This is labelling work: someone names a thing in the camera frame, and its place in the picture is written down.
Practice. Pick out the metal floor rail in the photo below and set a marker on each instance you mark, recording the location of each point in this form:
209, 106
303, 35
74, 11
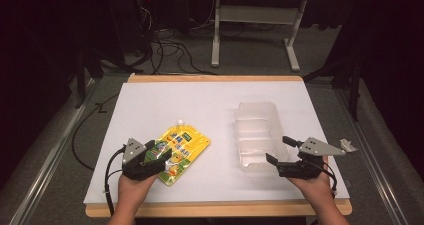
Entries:
370, 151
46, 165

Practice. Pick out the person's left hand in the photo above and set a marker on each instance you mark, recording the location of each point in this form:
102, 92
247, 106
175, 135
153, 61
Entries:
135, 189

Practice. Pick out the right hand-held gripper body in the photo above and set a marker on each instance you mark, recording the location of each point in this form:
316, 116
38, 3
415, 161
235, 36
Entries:
316, 147

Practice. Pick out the clear plastic container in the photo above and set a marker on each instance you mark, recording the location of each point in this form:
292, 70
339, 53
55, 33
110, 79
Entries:
258, 135

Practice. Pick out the white metal desk frame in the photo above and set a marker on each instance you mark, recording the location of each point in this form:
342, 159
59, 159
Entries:
216, 45

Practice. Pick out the crumpled white paper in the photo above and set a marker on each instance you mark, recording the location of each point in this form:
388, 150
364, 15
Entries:
347, 146

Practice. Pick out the white table mat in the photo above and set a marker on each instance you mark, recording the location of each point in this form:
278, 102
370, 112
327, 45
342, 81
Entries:
206, 98

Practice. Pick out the person's right hand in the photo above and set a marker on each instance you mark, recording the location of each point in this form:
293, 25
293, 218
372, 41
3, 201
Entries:
315, 186

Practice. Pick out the black stand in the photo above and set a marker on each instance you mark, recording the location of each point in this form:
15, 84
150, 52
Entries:
81, 81
355, 85

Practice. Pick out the yellow spouted drink pouch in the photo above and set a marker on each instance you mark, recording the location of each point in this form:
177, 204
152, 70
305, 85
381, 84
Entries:
186, 145

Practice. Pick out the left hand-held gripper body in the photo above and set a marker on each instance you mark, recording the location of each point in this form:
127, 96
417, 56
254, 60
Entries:
132, 149

